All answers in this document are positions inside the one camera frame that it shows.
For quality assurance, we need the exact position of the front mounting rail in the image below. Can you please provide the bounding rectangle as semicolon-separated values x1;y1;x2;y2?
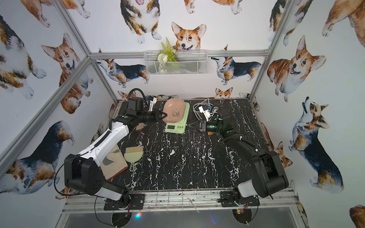
62;188;298;214

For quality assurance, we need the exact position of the artificial fern white flower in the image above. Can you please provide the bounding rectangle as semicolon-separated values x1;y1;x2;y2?
157;38;179;74

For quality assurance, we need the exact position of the aluminium frame rail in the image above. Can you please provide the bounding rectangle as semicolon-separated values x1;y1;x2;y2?
89;49;270;59
1;56;91;177

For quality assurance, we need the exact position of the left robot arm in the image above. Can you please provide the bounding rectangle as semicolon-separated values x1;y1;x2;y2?
62;93;167;208

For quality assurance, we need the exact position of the white power strip cable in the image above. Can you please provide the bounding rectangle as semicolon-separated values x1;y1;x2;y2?
192;98;220;122

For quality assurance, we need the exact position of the green dustpan brush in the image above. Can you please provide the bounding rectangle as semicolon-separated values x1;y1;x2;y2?
124;146;144;172

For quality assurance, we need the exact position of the aluminium frame post left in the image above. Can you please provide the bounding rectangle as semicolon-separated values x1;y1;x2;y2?
51;1;118;105

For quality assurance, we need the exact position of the white wire mesh basket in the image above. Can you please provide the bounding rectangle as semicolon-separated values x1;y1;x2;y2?
144;50;208;76

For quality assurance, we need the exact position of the aluminium frame rear rail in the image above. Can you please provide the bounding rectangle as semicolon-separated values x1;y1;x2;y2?
89;49;270;59

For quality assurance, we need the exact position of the aluminium frame left rail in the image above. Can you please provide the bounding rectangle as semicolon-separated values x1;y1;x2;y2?
1;56;91;177

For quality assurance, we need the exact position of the green electronic scale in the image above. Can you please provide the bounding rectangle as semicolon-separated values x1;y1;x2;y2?
164;102;191;135

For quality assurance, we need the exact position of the aluminium frame post right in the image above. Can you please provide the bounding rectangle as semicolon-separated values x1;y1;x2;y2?
249;1;297;103

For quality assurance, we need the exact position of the pink panda bowl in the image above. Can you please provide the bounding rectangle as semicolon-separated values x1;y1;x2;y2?
163;98;185;123

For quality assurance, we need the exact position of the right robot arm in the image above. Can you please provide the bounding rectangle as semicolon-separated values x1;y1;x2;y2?
199;114;289;205

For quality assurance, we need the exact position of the aluminium frame post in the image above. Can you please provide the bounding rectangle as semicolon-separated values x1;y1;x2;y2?
51;1;118;105
249;1;297;103

